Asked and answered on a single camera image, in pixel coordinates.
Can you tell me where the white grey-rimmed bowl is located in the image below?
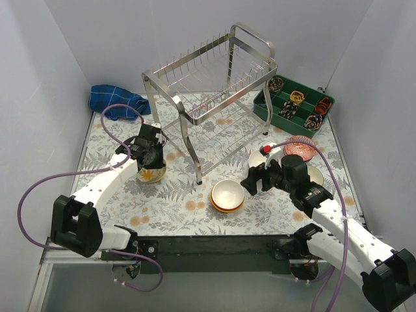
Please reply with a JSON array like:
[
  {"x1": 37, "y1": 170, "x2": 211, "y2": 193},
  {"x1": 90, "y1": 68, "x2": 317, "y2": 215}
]
[{"x1": 248, "y1": 149, "x2": 267, "y2": 168}]

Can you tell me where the cream floral bowl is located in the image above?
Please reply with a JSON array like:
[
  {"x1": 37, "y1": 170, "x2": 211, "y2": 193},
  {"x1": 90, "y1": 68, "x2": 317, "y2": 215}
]
[{"x1": 137, "y1": 161, "x2": 167, "y2": 183}]

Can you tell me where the orange and white bowl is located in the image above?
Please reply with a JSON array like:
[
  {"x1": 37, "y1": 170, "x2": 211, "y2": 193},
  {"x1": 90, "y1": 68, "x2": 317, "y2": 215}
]
[{"x1": 211, "y1": 179, "x2": 244, "y2": 209}]

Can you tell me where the red patterned bowl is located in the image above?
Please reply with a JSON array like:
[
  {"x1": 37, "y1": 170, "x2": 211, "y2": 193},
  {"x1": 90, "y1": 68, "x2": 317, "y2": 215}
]
[{"x1": 283, "y1": 135, "x2": 317, "y2": 162}]

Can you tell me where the dark teal bowl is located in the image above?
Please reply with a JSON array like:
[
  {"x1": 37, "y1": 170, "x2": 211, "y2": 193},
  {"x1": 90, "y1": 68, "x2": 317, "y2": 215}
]
[{"x1": 307, "y1": 165, "x2": 324, "y2": 185}]

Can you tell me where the yellow bowl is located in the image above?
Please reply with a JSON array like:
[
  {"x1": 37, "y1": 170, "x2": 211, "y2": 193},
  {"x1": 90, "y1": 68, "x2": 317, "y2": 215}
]
[{"x1": 210, "y1": 193, "x2": 244, "y2": 213}]

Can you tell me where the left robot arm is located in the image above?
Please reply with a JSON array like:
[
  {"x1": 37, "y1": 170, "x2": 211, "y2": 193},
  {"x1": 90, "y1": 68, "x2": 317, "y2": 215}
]
[{"x1": 51, "y1": 123, "x2": 166, "y2": 260}]

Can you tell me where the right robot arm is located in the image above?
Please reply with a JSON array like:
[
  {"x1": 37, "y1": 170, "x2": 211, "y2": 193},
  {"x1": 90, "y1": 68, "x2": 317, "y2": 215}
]
[{"x1": 241, "y1": 155, "x2": 415, "y2": 311}]

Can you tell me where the steel two-tier dish rack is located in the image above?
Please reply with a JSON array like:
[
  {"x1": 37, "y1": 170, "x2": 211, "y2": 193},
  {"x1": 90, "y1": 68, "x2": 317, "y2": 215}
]
[{"x1": 142, "y1": 22, "x2": 278, "y2": 185}]

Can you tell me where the floral table mat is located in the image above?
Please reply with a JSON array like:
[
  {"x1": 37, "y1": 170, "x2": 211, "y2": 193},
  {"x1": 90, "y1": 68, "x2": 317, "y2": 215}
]
[{"x1": 63, "y1": 90, "x2": 364, "y2": 237}]

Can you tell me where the rolled brown patterned sock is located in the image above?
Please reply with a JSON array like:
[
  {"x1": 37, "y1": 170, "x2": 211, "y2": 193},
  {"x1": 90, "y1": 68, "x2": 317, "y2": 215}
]
[{"x1": 304, "y1": 114, "x2": 324, "y2": 131}]

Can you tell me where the green compartment tray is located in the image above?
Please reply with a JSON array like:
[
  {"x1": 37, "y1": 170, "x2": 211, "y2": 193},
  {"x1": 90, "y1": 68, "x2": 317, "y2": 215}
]
[{"x1": 268, "y1": 75, "x2": 335, "y2": 138}]

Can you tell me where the blue plaid cloth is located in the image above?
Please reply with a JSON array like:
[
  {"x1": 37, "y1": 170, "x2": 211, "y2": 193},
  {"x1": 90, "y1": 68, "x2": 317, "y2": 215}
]
[{"x1": 88, "y1": 84, "x2": 151, "y2": 120}]

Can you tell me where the rolled yellow sock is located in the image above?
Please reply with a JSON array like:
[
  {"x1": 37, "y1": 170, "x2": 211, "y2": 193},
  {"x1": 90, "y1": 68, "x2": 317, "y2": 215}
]
[{"x1": 289, "y1": 90, "x2": 305, "y2": 105}]

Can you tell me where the rolled dark floral sock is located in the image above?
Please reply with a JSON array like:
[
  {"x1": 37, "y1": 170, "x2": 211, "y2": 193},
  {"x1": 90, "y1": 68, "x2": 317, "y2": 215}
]
[{"x1": 268, "y1": 77, "x2": 284, "y2": 94}]

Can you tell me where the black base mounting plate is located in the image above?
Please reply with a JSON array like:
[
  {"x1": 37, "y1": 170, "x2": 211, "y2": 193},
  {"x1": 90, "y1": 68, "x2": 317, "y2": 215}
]
[{"x1": 127, "y1": 235, "x2": 319, "y2": 280}]

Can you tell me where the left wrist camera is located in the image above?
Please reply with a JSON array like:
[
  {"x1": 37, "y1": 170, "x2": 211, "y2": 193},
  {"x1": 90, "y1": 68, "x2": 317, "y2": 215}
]
[{"x1": 151, "y1": 123, "x2": 163, "y2": 144}]

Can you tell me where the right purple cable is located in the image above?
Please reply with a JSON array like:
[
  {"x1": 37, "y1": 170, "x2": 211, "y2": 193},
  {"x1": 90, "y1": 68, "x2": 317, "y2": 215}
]
[{"x1": 269, "y1": 141, "x2": 349, "y2": 312}]

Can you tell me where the aluminium frame rail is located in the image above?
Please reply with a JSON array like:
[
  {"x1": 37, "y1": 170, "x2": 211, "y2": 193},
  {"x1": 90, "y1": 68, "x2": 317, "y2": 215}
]
[{"x1": 27, "y1": 236, "x2": 407, "y2": 312}]

